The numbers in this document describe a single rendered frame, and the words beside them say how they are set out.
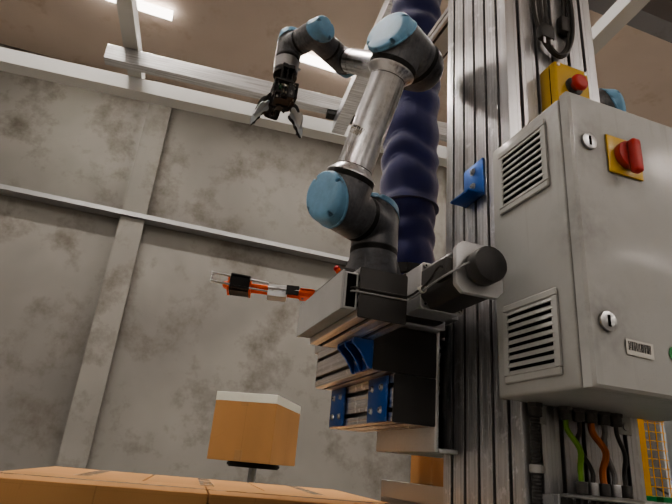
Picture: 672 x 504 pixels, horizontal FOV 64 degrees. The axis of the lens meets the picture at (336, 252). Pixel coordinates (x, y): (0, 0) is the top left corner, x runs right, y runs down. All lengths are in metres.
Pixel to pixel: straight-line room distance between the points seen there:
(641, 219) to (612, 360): 0.24
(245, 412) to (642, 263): 2.88
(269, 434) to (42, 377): 4.15
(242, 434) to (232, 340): 3.82
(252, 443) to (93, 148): 5.45
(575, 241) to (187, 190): 7.16
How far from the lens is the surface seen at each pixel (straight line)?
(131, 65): 4.19
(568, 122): 0.94
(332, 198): 1.19
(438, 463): 1.93
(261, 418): 3.47
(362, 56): 1.65
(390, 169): 2.13
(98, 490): 1.62
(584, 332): 0.81
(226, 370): 7.16
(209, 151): 8.12
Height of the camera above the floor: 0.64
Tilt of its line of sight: 22 degrees up
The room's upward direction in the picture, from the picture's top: 5 degrees clockwise
